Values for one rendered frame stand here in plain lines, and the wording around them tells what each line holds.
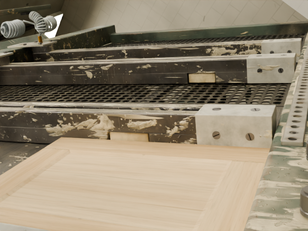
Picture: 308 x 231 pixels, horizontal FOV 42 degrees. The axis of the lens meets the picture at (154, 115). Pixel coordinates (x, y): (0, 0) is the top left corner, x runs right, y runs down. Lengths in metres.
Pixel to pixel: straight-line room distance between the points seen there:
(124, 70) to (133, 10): 5.59
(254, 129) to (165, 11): 5.94
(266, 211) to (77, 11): 7.16
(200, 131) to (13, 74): 0.96
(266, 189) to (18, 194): 0.35
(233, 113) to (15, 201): 0.36
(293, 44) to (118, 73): 0.57
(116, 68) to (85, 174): 0.68
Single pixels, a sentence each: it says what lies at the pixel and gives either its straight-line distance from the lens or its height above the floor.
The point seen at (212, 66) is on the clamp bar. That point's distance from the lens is 1.17.
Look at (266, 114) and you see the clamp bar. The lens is 0.66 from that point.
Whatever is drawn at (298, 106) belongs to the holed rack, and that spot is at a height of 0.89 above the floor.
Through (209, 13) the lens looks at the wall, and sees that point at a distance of 6.28.
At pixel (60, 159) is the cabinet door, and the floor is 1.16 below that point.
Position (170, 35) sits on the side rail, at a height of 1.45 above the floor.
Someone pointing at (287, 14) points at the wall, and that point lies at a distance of 5.98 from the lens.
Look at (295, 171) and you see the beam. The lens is 0.53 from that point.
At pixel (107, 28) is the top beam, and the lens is 2.41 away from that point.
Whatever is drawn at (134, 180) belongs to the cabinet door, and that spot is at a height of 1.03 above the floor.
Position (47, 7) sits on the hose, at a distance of 1.96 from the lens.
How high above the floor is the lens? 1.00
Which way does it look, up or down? 6 degrees up
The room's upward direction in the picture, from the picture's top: 51 degrees counter-clockwise
